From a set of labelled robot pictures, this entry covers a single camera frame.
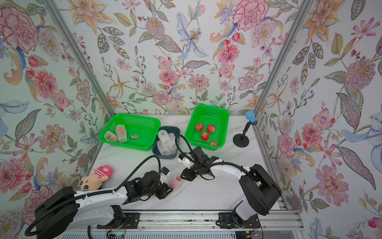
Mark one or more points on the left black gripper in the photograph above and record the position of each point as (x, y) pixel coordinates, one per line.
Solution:
(165, 190)

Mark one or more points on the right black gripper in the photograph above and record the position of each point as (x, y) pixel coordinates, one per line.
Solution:
(190, 177)

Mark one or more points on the red apple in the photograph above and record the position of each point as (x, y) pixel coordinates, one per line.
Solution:
(205, 136)
(199, 127)

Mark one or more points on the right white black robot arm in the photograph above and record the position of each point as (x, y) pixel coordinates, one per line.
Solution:
(260, 190)

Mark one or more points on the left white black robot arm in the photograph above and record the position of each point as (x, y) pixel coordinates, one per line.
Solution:
(69, 209)

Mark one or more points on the right green plastic basket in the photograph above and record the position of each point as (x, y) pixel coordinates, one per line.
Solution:
(207, 115)

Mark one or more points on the green plastic basket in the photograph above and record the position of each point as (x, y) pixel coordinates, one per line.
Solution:
(207, 115)
(146, 128)

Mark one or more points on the blue microphone on black stand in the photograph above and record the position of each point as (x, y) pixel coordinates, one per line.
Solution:
(241, 140)

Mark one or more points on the left green plastic basket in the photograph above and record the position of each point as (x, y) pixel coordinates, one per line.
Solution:
(146, 128)

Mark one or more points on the pink plush toy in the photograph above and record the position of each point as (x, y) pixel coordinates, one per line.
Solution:
(97, 177)

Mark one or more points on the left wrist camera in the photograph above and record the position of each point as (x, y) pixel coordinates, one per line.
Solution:
(164, 173)

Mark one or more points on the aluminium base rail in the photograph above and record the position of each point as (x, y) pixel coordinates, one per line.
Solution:
(146, 220)

